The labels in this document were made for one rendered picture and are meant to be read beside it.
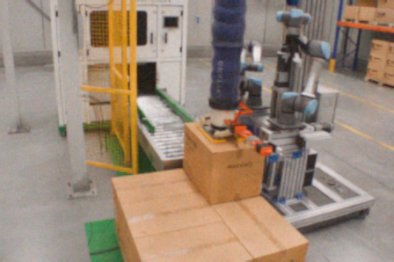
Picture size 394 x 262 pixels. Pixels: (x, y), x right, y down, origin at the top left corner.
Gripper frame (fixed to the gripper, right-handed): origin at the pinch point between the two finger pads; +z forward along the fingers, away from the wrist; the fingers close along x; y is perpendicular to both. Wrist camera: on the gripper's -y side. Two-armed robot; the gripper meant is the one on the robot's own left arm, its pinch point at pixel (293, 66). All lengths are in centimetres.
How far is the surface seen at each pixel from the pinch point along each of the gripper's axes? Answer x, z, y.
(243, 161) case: -9, 67, 26
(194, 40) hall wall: -956, 90, -309
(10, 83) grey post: -357, 78, 211
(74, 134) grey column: -146, 88, 131
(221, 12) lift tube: -32, -30, 38
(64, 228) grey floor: -89, 152, 150
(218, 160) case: -9, 64, 44
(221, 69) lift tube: -31.8, 7.4, 35.5
